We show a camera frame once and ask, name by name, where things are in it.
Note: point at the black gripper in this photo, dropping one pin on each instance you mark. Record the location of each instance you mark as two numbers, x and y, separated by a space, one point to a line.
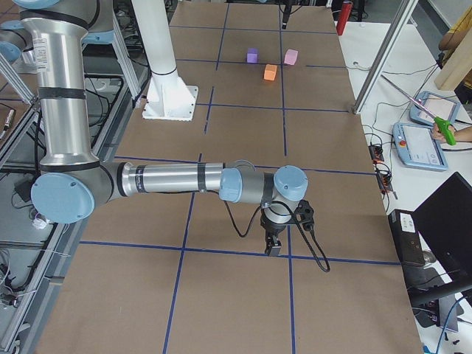
285 18
272 227

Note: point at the orange foam block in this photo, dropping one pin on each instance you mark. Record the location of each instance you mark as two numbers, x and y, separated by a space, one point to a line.
270 72

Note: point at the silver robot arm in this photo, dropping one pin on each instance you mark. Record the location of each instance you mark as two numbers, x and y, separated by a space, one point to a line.
73 182

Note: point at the person hand holding grabber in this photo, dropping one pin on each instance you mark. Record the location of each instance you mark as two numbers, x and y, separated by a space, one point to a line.
436 134

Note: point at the pink foam block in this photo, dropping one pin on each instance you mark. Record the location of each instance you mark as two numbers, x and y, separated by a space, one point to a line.
290 57

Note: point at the purple foam block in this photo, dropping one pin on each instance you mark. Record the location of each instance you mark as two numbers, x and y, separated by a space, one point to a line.
252 55

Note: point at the red bottle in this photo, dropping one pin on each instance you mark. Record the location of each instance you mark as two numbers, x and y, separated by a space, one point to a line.
343 17

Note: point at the black computer box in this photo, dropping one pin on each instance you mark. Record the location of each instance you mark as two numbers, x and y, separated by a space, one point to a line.
407 240

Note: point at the near blue teach pendant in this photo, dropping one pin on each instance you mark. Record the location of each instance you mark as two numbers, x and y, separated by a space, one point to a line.
417 149

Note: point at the blue teach pendant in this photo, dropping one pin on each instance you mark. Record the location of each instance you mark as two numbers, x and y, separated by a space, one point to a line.
417 149
447 108

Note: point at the black laptop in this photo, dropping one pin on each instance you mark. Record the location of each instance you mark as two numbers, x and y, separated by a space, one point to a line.
444 222

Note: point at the wooden board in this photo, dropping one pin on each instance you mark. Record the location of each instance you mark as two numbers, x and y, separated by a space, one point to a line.
456 64

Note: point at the far blue teach pendant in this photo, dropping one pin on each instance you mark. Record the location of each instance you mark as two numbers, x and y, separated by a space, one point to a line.
447 108

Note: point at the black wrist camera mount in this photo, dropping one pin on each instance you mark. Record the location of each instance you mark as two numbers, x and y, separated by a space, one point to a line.
305 215

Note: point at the aluminium frame post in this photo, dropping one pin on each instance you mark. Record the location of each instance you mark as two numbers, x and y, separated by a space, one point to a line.
400 20

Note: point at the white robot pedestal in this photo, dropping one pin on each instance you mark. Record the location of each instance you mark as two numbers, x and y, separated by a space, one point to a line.
168 96

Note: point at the green handled grabber tool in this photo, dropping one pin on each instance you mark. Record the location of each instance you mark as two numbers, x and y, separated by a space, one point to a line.
442 124

